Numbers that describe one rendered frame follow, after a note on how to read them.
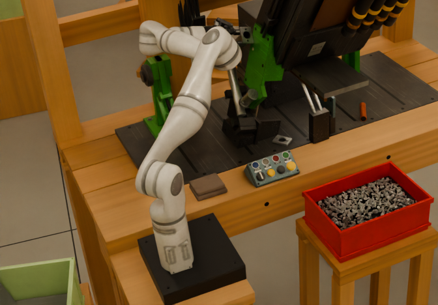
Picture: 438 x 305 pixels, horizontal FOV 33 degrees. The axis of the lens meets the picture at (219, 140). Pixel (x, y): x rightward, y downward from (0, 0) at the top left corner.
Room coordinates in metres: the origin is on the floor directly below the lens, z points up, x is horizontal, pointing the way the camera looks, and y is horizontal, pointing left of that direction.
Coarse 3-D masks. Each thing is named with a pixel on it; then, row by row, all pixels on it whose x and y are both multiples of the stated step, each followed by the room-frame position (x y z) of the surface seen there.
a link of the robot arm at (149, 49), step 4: (172, 28) 2.08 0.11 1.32; (176, 28) 2.07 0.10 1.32; (180, 28) 2.08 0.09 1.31; (184, 28) 2.08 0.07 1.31; (184, 32) 2.07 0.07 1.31; (188, 32) 2.07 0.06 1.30; (140, 44) 2.03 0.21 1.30; (144, 44) 2.02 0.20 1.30; (148, 44) 2.01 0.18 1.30; (152, 44) 2.01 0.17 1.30; (156, 44) 2.02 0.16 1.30; (140, 48) 2.02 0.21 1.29; (144, 48) 2.01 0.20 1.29; (148, 48) 2.01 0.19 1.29; (152, 48) 2.01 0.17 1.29; (156, 48) 2.01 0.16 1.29; (144, 52) 2.01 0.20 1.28; (148, 52) 2.01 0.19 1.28; (152, 52) 2.01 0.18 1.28; (156, 52) 2.01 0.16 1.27; (160, 52) 2.02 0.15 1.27
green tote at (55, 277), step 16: (0, 272) 1.46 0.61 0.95; (16, 272) 1.46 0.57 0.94; (32, 272) 1.46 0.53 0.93; (48, 272) 1.46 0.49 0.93; (64, 272) 1.47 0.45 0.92; (16, 288) 1.46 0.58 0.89; (32, 288) 1.46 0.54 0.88; (48, 288) 1.46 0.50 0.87; (64, 288) 1.47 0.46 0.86; (80, 288) 1.47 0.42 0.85; (80, 304) 1.42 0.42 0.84
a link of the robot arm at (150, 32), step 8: (144, 24) 2.04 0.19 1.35; (152, 24) 2.04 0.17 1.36; (160, 24) 2.05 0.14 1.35; (144, 32) 2.03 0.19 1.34; (152, 32) 2.00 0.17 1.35; (160, 32) 1.99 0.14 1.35; (144, 40) 2.02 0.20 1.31; (152, 40) 2.02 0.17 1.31; (160, 40) 1.96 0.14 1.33; (160, 48) 1.97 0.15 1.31
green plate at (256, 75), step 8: (256, 24) 2.14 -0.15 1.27; (256, 32) 2.13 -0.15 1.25; (256, 40) 2.12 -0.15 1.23; (264, 40) 2.08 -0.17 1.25; (272, 40) 2.05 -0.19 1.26; (256, 48) 2.11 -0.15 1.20; (264, 48) 2.07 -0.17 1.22; (272, 48) 2.06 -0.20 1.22; (248, 56) 2.14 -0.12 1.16; (256, 56) 2.10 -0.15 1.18; (264, 56) 2.06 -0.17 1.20; (272, 56) 2.06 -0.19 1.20; (248, 64) 2.13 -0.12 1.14; (256, 64) 2.09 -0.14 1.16; (264, 64) 2.04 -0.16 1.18; (272, 64) 2.06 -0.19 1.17; (248, 72) 2.12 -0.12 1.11; (256, 72) 2.07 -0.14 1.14; (264, 72) 2.04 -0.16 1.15; (272, 72) 2.06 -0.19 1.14; (280, 72) 2.07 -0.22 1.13; (248, 80) 2.11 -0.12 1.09; (256, 80) 2.06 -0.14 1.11; (264, 80) 2.04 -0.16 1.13; (272, 80) 2.06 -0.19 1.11; (280, 80) 2.07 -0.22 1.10
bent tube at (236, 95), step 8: (240, 32) 2.15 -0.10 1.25; (248, 32) 2.15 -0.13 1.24; (240, 40) 2.15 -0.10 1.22; (248, 40) 2.13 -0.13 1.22; (232, 72) 2.16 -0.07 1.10; (232, 80) 2.14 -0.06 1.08; (232, 88) 2.12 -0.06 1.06; (240, 88) 2.13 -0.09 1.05; (240, 96) 2.10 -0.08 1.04; (240, 112) 2.05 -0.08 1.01
